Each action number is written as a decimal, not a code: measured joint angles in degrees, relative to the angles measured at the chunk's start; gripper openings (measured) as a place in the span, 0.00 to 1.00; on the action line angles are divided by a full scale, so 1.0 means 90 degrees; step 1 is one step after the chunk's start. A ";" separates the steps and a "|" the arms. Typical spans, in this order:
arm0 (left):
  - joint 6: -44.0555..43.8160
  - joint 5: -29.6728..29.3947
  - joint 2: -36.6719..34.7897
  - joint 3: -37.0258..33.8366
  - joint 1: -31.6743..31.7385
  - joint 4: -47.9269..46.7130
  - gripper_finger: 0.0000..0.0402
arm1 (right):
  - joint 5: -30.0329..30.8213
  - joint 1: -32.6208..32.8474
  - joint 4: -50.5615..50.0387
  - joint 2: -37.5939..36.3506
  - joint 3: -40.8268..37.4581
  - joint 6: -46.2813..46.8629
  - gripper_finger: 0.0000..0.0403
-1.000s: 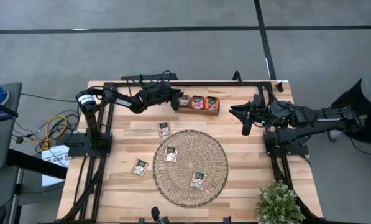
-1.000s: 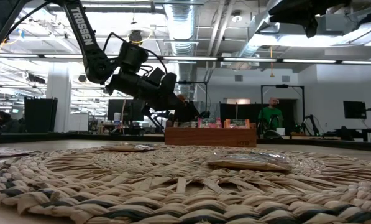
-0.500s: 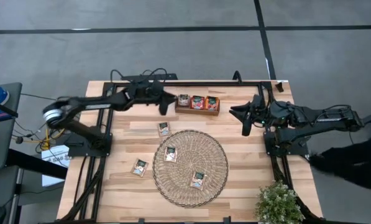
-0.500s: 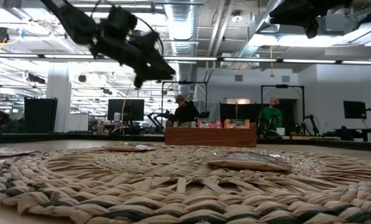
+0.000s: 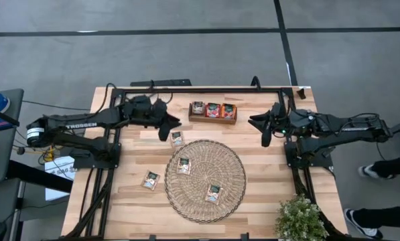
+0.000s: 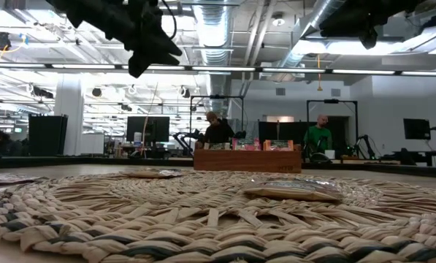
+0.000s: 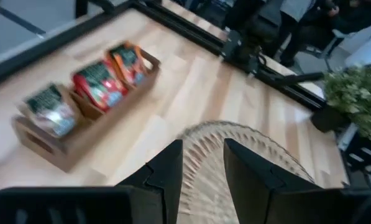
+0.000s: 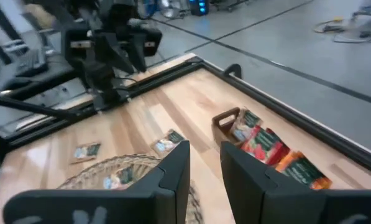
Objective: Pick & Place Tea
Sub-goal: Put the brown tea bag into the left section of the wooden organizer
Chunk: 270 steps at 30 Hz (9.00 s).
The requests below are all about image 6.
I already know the long ceiling light bar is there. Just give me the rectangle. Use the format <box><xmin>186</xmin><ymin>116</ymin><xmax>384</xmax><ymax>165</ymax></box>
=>
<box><xmin>0</xmin><ymin>62</ymin><xmax>436</xmax><ymax>77</ymax></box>

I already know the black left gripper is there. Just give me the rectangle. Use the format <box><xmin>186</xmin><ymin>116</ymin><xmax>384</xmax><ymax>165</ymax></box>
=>
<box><xmin>122</xmin><ymin>0</ymin><xmax>184</xmax><ymax>79</ymax></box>

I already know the tall black cabinet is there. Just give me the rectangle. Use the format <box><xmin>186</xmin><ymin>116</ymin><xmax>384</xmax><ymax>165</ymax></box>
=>
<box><xmin>28</xmin><ymin>113</ymin><xmax>69</xmax><ymax>156</ymax></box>

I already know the black wall monitor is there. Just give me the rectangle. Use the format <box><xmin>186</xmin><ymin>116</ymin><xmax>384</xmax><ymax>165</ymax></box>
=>
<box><xmin>402</xmin><ymin>118</ymin><xmax>432</xmax><ymax>140</ymax></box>

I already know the black metal frame stand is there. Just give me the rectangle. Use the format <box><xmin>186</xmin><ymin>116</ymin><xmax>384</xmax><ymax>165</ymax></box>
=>
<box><xmin>306</xmin><ymin>98</ymin><xmax>359</xmax><ymax>156</ymax></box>
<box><xmin>188</xmin><ymin>94</ymin><xmax>245</xmax><ymax>150</ymax></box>

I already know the white cabinet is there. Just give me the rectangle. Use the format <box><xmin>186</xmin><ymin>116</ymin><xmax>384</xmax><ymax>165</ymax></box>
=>
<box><xmin>80</xmin><ymin>131</ymin><xmax>106</xmax><ymax>156</ymax></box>

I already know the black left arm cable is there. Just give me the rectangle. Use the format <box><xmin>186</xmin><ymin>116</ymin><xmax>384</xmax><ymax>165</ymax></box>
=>
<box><xmin>160</xmin><ymin>0</ymin><xmax>178</xmax><ymax>42</ymax></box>

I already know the black computer monitor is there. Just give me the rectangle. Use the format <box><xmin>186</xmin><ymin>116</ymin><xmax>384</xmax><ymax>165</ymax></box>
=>
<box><xmin>125</xmin><ymin>115</ymin><xmax>171</xmax><ymax>145</ymax></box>

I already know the wooden tea organizer box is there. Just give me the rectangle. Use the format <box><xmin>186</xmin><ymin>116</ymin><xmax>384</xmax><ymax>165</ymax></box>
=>
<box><xmin>193</xmin><ymin>144</ymin><xmax>302</xmax><ymax>174</ymax></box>

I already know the silver ventilation duct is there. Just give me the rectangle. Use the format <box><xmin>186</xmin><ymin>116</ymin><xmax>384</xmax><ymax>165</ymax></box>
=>
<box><xmin>191</xmin><ymin>0</ymin><xmax>237</xmax><ymax>118</ymax></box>
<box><xmin>278</xmin><ymin>0</ymin><xmax>326</xmax><ymax>70</ymax></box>

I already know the person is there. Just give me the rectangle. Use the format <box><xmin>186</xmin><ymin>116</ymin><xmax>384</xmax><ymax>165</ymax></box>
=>
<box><xmin>0</xmin><ymin>130</ymin><xmax>23</xmax><ymax>157</ymax></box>
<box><xmin>303</xmin><ymin>114</ymin><xmax>334</xmax><ymax>154</ymax></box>
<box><xmin>196</xmin><ymin>111</ymin><xmax>236</xmax><ymax>150</ymax></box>

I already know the flat foil tea packet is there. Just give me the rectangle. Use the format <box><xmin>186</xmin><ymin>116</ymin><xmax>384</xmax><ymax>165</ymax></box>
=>
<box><xmin>0</xmin><ymin>173</ymin><xmax>43</xmax><ymax>186</ymax></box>

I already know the orange peach tea packet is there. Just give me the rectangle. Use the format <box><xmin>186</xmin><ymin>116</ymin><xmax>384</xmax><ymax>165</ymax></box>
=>
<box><xmin>262</xmin><ymin>139</ymin><xmax>295</xmax><ymax>152</ymax></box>

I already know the black table frame rail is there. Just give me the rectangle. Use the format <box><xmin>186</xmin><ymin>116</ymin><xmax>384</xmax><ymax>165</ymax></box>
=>
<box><xmin>0</xmin><ymin>155</ymin><xmax>436</xmax><ymax>180</ymax></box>

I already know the round woven straw mat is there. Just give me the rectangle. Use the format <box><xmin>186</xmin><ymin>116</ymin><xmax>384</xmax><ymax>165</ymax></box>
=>
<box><xmin>0</xmin><ymin>170</ymin><xmax>436</xmax><ymax>263</ymax></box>

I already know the yellow hanging cord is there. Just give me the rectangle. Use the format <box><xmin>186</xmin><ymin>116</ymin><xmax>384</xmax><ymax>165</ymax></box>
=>
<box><xmin>315</xmin><ymin>53</ymin><xmax>324</xmax><ymax>92</ymax></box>

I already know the black partition panel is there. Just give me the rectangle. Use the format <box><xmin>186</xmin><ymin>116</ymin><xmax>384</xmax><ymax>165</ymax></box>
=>
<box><xmin>257</xmin><ymin>115</ymin><xmax>350</xmax><ymax>164</ymax></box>

